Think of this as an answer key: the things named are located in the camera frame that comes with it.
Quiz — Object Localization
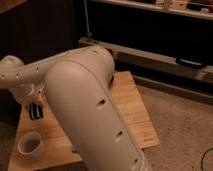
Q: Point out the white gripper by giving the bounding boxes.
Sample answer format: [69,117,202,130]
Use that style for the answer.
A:
[11,84,42,105]

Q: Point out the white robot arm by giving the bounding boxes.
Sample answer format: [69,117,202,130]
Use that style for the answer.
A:
[0,46,153,171]

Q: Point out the wooden table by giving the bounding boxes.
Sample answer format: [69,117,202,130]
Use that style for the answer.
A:
[7,71,159,171]

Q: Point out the metal vertical pole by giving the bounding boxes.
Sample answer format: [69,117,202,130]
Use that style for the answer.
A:
[83,0,92,40]

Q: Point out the background shelf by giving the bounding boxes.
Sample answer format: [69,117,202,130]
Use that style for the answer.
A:
[89,0,213,21]

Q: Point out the grey metal rail beam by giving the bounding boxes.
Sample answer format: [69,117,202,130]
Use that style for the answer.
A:
[78,38,213,84]

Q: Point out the black handle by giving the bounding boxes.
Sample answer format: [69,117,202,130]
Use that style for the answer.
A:
[175,58,207,69]

